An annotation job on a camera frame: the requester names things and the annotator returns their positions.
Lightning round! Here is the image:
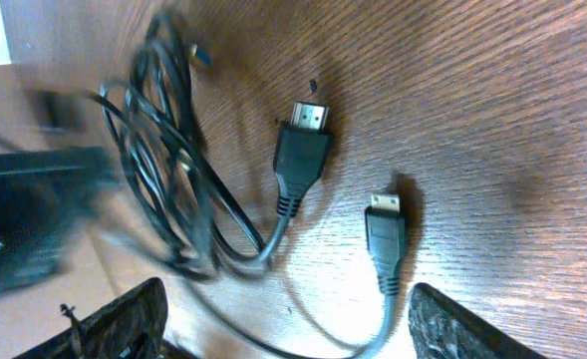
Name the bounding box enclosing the short black cable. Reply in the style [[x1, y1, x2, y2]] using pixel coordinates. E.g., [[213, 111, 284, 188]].
[[182, 192, 408, 359]]

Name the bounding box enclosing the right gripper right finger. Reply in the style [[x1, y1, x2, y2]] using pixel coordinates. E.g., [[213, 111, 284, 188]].
[[409, 282, 543, 359]]

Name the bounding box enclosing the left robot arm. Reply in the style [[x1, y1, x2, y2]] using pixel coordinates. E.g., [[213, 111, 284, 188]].
[[0, 147, 117, 297]]

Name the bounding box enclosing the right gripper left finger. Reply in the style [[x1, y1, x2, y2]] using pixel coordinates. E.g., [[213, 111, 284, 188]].
[[18, 277, 168, 359]]

